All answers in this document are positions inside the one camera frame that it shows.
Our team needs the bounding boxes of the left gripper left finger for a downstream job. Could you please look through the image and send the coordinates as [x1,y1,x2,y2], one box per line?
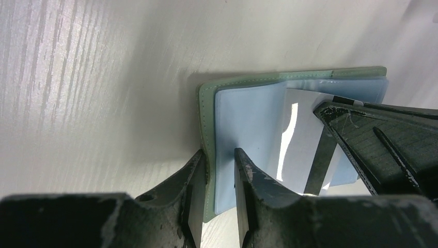
[1,150,207,247]

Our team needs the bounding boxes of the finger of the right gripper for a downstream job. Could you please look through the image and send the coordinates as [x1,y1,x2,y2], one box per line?
[314,101,437,202]

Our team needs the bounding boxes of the green leather card holder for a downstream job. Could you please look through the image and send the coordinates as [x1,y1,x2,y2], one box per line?
[196,66,388,222]

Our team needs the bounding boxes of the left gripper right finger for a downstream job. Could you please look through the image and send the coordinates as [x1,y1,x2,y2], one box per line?
[234,148,437,247]

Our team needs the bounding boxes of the silver VIP credit card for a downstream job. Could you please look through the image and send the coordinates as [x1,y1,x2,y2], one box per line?
[276,89,358,196]

